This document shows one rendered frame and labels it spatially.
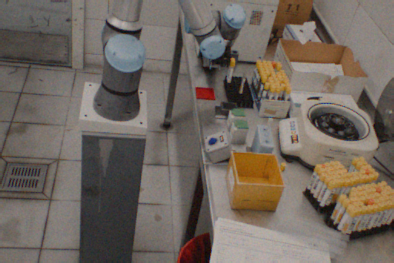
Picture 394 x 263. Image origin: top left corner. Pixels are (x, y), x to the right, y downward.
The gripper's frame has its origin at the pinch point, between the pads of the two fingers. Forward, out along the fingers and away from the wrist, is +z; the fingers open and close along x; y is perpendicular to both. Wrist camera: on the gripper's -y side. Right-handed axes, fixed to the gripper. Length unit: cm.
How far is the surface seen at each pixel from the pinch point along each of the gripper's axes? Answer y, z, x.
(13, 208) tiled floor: 42, 82, -80
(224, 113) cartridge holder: 27.4, -12.7, 0.9
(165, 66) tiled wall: -79, 147, -3
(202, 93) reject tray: 16.1, -4.0, -4.9
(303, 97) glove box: 19.1, -13.5, 29.8
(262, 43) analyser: -11.0, 1.0, 20.7
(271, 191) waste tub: 61, -39, 7
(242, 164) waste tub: 51, -31, 2
